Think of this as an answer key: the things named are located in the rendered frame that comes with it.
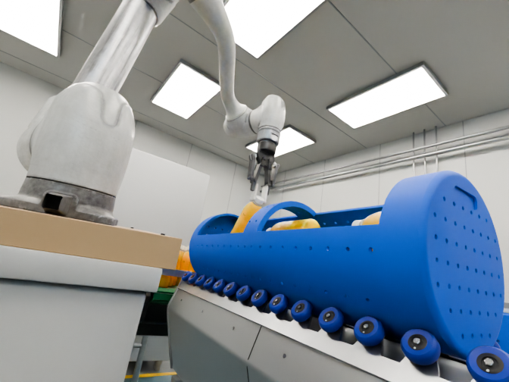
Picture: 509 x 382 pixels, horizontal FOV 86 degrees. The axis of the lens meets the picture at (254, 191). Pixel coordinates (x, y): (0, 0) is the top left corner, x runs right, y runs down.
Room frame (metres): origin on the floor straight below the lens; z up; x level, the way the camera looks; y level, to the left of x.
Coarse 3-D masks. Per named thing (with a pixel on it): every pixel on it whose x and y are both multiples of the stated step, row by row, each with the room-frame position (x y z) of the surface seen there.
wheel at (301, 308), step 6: (300, 300) 0.59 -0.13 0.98; (306, 300) 0.58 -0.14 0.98; (294, 306) 0.59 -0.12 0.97; (300, 306) 0.57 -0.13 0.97; (306, 306) 0.57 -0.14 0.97; (294, 312) 0.58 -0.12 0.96; (300, 312) 0.57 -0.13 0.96; (306, 312) 0.56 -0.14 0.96; (312, 312) 0.57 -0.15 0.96; (294, 318) 0.57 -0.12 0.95; (300, 318) 0.56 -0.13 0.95; (306, 318) 0.56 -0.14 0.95
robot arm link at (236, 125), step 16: (192, 0) 0.62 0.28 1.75; (208, 0) 0.62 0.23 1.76; (208, 16) 0.66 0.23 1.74; (224, 16) 0.66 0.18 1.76; (224, 32) 0.70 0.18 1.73; (224, 48) 0.74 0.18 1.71; (224, 64) 0.80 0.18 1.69; (224, 80) 0.86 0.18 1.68; (224, 96) 0.93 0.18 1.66; (240, 112) 0.98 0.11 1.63; (224, 128) 1.08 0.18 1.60; (240, 128) 1.01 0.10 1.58
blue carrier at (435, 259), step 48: (432, 192) 0.36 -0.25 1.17; (192, 240) 1.07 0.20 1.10; (240, 240) 0.75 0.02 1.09; (288, 240) 0.58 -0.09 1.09; (336, 240) 0.47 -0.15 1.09; (384, 240) 0.39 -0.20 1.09; (432, 240) 0.36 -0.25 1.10; (480, 240) 0.44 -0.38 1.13; (288, 288) 0.61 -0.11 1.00; (336, 288) 0.49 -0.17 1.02; (384, 288) 0.40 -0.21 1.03; (432, 288) 0.35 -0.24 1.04; (480, 288) 0.43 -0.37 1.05; (480, 336) 0.43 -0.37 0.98
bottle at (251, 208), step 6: (252, 204) 0.96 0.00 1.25; (258, 204) 0.96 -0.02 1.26; (246, 210) 0.97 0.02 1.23; (252, 210) 0.96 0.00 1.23; (240, 216) 0.99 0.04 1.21; (246, 216) 0.97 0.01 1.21; (240, 222) 0.99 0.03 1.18; (246, 222) 0.98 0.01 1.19; (234, 228) 1.02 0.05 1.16; (240, 228) 1.00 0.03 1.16
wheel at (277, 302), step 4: (276, 296) 0.65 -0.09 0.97; (280, 296) 0.64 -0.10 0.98; (284, 296) 0.64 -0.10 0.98; (272, 300) 0.65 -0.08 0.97; (276, 300) 0.64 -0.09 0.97; (280, 300) 0.63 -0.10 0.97; (284, 300) 0.63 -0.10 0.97; (272, 304) 0.64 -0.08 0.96; (276, 304) 0.63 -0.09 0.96; (280, 304) 0.62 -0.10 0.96; (284, 304) 0.62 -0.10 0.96; (272, 308) 0.63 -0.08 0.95; (276, 308) 0.63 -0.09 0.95; (280, 308) 0.62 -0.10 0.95; (284, 308) 0.63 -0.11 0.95; (276, 312) 0.63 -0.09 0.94; (280, 312) 0.63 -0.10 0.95
